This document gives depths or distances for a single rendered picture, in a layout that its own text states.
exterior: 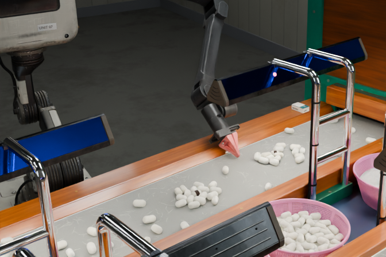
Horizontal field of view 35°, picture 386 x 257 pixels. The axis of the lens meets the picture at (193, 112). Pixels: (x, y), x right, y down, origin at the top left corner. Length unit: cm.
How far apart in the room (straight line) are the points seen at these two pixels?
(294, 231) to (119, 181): 56
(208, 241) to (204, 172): 99
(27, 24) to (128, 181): 60
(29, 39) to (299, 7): 357
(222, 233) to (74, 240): 76
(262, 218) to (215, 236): 10
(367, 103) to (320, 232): 73
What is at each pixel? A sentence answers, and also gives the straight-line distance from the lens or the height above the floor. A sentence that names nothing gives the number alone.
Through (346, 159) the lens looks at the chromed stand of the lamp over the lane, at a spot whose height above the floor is 81.
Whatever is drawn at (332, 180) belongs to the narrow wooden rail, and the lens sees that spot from 195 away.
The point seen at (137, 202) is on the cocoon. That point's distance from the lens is 179.
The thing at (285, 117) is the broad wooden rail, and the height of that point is 77.
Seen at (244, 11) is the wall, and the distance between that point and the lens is 609.
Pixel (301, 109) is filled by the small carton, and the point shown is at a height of 78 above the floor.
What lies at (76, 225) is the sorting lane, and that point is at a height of 74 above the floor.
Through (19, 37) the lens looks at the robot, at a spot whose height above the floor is 117.
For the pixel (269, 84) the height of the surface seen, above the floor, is 107.
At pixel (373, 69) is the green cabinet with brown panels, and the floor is 94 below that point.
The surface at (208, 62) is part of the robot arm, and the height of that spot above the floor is 101.
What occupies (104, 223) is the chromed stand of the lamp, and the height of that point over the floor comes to 111.
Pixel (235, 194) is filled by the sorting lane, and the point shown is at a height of 74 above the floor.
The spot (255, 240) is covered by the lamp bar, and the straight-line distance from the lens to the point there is 104.
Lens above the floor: 165
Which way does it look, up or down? 22 degrees down
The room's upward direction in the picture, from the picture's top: 2 degrees counter-clockwise
